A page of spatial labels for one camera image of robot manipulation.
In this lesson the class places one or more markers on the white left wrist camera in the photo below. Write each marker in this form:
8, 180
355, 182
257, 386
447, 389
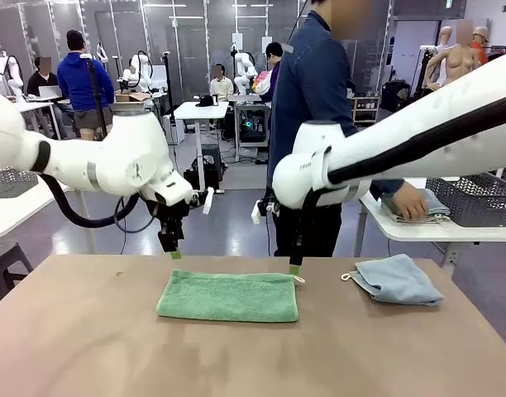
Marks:
207, 200

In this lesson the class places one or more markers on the black stand pole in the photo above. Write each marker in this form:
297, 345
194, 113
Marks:
168, 82

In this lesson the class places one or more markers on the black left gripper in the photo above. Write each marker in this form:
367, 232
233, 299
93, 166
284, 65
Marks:
170, 219

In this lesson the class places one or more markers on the mannequin with beige hat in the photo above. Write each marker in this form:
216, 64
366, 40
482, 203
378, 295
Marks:
480, 35

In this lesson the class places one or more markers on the white work table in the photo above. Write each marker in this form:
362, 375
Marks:
133, 105
34, 106

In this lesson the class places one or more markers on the black braided right arm sleeve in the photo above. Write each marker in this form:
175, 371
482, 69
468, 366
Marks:
402, 153

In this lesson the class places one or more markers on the person in denim jacket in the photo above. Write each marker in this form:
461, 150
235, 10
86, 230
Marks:
311, 82

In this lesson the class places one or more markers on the white mannequin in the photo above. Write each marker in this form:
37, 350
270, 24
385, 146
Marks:
444, 37

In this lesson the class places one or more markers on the black cap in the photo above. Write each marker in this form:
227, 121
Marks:
204, 101

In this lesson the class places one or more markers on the black desktop computer case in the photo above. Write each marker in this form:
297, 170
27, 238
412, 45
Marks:
253, 124

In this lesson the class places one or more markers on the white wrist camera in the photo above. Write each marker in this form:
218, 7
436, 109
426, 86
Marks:
207, 200
256, 213

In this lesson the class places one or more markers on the black tripod pole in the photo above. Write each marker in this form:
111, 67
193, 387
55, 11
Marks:
95, 91

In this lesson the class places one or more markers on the seated person in white top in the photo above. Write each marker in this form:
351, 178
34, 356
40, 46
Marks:
222, 89

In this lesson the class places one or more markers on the black luggage pile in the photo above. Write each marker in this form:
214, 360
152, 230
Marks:
395, 97

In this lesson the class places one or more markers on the person in blue hoodie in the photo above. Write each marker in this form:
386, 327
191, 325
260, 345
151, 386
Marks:
83, 78

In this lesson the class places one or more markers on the light blue terry towel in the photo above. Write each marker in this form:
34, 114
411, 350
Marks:
402, 281

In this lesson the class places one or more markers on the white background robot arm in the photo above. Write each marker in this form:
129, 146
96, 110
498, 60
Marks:
137, 66
240, 62
14, 78

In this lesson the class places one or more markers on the person in purple hoodie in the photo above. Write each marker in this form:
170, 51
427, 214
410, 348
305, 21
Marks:
274, 51

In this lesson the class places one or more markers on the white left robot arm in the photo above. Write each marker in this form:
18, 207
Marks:
125, 157

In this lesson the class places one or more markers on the silver laptop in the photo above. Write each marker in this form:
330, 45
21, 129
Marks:
49, 92

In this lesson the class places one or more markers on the green terry towel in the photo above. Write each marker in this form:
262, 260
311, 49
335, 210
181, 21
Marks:
228, 297
388, 204

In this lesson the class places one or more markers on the dark grey stool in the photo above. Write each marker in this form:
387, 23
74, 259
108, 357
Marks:
9, 264

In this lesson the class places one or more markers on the person in black hoodie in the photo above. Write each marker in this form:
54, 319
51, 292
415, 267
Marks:
42, 80

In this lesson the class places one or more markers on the black bag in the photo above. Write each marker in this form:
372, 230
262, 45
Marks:
201, 178

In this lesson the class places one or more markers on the nude mannequin with grey trousers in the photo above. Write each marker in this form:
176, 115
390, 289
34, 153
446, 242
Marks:
455, 66

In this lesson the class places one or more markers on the yellow and pink clothes pile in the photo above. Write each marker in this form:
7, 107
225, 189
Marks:
263, 82

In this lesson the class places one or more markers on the white standing desk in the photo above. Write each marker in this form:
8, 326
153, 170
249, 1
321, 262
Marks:
199, 111

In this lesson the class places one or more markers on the beige towel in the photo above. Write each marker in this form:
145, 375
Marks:
426, 220

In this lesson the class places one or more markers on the blue-grey towel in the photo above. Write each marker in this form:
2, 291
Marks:
437, 204

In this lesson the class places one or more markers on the person's right hand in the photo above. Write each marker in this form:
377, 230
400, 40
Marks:
410, 200

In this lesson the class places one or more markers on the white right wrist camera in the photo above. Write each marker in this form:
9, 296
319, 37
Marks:
256, 213

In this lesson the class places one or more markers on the wooden shoe shelf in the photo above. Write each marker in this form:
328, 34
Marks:
366, 109

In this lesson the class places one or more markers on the grey plastic lattice basket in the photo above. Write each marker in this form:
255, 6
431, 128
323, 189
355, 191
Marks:
476, 202
9, 184

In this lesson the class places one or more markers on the person's right forearm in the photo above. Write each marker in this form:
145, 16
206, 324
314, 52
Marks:
387, 187

